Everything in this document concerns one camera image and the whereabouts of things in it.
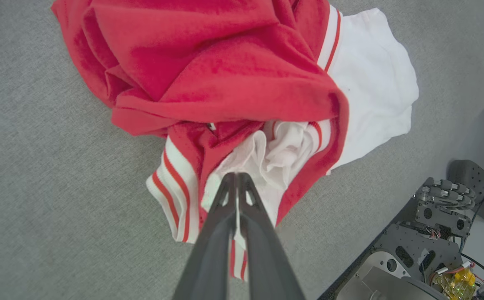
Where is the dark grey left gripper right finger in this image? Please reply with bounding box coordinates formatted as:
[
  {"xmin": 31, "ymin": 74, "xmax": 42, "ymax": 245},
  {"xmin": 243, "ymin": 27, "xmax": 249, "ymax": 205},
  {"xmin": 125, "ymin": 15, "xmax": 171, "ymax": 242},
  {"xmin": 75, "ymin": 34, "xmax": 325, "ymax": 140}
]
[{"xmin": 238, "ymin": 173, "xmax": 305, "ymax": 300}]

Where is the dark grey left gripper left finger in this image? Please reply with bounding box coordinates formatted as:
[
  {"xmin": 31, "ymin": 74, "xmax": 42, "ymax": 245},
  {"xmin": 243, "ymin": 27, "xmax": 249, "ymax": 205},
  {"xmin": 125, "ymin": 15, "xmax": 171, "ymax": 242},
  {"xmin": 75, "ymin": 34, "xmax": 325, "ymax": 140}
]
[{"xmin": 173, "ymin": 173, "xmax": 237, "ymax": 300}]

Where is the red and white jersey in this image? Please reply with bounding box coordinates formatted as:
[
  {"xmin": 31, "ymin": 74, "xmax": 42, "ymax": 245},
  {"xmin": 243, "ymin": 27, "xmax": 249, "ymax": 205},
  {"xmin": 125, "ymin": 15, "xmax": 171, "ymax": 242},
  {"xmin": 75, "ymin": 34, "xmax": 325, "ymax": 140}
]
[{"xmin": 51, "ymin": 0, "xmax": 419, "ymax": 282}]

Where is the grey jointed metal mechanism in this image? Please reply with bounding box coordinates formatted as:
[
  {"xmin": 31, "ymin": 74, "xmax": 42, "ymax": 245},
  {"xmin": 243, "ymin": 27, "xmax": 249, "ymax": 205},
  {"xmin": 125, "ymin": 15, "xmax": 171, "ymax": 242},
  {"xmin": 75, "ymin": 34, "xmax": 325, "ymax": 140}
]
[{"xmin": 415, "ymin": 177, "xmax": 476, "ymax": 238}]

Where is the yellow green circuit board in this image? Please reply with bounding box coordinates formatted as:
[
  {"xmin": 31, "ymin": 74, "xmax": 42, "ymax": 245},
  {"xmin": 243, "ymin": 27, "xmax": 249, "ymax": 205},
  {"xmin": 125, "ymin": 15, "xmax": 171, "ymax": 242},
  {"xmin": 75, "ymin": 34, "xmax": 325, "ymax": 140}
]
[{"xmin": 434, "ymin": 269, "xmax": 476, "ymax": 298}]

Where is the grey fabric sofa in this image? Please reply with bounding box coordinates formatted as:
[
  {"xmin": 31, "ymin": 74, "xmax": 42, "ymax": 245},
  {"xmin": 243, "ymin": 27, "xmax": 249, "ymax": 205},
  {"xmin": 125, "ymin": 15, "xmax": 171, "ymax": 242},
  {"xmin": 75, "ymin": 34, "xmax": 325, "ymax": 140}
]
[{"xmin": 0, "ymin": 0, "xmax": 484, "ymax": 300}]

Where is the dark grey perforated part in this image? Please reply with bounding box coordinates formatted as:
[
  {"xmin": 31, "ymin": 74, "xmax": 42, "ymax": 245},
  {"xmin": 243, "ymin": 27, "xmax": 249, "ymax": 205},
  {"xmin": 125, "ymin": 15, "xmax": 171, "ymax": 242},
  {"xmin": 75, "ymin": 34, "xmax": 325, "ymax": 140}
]
[{"xmin": 446, "ymin": 160, "xmax": 484, "ymax": 228}]

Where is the thin black base cable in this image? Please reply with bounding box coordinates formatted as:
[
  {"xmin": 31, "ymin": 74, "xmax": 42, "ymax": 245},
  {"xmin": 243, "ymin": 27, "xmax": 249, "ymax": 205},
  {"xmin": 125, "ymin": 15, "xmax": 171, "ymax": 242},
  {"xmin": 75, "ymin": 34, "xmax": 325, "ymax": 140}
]
[{"xmin": 459, "ymin": 175, "xmax": 484, "ymax": 280}]

